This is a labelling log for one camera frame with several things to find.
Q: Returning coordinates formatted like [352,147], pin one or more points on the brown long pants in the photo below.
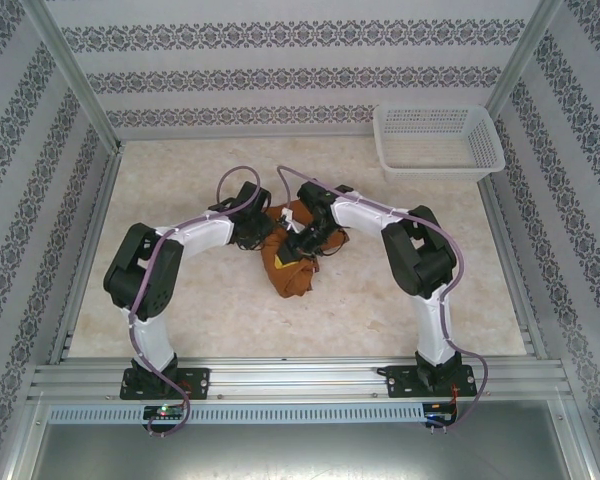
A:
[290,280]

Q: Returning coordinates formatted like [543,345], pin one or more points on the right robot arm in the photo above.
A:
[420,250]

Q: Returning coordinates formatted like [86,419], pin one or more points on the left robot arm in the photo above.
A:
[140,270]

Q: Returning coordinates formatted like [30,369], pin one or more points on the white plastic mesh basket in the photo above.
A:
[432,150]

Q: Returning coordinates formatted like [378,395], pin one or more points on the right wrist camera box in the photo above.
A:
[286,217]

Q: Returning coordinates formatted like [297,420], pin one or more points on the aluminium mounting rail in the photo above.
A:
[300,377]

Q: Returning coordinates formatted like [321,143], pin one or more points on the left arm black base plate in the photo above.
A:
[195,382]

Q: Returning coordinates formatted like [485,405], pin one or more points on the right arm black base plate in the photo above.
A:
[402,382]

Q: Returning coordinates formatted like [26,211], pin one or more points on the aluminium frame post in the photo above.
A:
[75,75]
[525,55]

